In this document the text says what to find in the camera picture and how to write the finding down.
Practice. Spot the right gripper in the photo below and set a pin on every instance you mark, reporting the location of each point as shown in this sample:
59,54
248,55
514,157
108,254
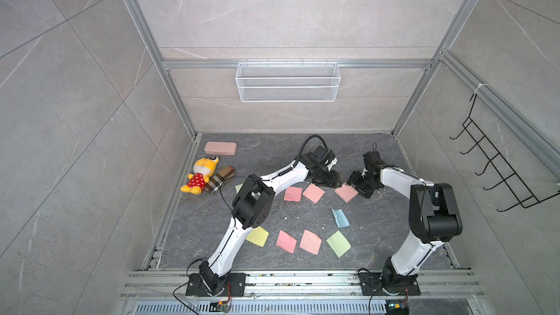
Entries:
354,179

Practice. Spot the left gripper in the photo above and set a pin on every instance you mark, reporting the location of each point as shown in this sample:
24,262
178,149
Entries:
335,181

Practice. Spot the salmon pink memo pad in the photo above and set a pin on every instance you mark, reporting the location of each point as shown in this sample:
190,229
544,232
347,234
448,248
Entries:
346,192

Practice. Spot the hot pink memo pad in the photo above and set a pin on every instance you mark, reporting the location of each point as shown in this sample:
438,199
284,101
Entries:
293,194

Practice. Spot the torn blue page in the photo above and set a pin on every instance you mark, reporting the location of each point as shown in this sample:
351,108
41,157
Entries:
340,219

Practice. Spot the torn green page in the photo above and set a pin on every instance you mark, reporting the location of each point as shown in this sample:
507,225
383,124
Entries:
339,244

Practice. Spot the torn salmon page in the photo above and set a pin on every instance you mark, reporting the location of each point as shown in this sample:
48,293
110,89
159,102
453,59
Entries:
310,242

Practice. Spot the torn hot pink page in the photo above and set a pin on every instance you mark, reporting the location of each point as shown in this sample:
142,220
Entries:
286,242

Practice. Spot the torn yellow page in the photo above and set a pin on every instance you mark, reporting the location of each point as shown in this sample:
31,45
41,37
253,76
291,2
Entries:
258,236

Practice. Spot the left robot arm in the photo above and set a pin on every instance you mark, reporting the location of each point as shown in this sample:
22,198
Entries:
252,204

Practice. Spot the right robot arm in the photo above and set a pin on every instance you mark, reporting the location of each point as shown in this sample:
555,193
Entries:
433,218

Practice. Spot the pink eraser case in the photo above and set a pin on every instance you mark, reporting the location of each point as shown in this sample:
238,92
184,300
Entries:
219,148

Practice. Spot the plaid brown pouch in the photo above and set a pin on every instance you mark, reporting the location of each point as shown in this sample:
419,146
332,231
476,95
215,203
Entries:
219,178

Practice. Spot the yellow plush toy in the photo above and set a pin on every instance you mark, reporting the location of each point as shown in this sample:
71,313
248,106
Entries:
203,170

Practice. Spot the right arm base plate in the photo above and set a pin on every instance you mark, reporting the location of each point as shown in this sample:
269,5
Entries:
380,284

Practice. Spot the white wire mesh basket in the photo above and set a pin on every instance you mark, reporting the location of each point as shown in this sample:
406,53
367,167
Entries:
287,82

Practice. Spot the black wire hook rack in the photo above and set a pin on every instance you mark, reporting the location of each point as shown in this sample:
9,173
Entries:
494,159

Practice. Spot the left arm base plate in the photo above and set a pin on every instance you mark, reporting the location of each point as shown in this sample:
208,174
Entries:
231,284

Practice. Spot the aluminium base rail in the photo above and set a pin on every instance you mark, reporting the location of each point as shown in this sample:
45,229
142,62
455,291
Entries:
313,284

